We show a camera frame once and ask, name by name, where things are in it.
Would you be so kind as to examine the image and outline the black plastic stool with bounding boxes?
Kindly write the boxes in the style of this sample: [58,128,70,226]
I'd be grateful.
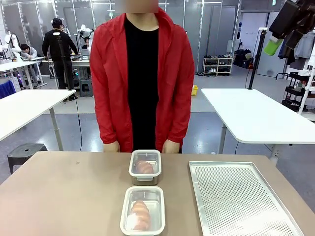
[7,143,49,174]

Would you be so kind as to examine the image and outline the person's left hand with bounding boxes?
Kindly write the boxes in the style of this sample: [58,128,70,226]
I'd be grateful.
[161,140,180,154]

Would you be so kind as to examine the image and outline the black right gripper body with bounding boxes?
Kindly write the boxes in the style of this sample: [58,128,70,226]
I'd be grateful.
[296,0,315,16]

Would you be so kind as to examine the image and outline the golden brown croissant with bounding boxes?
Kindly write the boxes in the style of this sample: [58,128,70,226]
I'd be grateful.
[130,200,152,229]
[135,160,155,174]

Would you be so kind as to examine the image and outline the blue chair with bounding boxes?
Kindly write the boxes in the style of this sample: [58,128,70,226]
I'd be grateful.
[0,80,17,99]

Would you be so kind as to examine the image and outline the white background desk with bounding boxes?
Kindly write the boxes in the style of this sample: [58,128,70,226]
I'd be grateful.
[0,60,48,89]

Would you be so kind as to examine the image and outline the person's right hand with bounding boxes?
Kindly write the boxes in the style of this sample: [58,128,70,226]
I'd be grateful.
[103,141,121,153]

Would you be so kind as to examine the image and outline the person in red jacket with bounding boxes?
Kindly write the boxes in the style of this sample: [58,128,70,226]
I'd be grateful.
[89,6,195,154]

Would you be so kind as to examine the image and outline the man in black cap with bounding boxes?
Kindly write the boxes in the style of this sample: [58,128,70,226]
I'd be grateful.
[41,17,80,90]

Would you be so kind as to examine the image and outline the hanging clothes on rack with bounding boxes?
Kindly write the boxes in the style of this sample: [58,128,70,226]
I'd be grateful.
[278,30,315,65]

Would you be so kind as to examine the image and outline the black pole with white top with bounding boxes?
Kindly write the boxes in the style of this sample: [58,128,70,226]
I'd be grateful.
[248,27,268,90]

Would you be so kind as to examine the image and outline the perforated metal baking tray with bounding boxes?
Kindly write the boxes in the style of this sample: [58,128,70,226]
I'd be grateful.
[189,160,305,236]

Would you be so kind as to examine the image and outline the black bag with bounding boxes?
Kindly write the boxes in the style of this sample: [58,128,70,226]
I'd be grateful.
[234,48,253,69]

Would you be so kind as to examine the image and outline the stainless steel food container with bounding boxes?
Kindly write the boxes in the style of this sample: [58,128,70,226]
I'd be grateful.
[119,186,165,235]
[129,149,162,186]

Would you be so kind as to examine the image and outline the seated person in grey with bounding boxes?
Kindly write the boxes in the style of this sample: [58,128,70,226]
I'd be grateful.
[19,43,38,59]

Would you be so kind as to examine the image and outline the grey step stool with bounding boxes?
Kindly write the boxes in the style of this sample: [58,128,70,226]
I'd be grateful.
[79,79,94,98]

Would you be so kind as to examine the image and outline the black utility cart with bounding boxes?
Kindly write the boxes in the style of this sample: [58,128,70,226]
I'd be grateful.
[281,72,311,112]

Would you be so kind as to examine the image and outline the clear plastic container lid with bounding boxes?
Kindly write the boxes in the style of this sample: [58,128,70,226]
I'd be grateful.
[128,149,162,178]
[119,186,165,234]

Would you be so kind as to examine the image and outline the white shoe rack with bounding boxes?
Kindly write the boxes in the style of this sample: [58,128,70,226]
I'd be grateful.
[202,57,233,77]

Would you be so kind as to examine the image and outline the black tripod pole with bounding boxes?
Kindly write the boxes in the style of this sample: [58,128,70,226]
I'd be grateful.
[54,34,82,101]

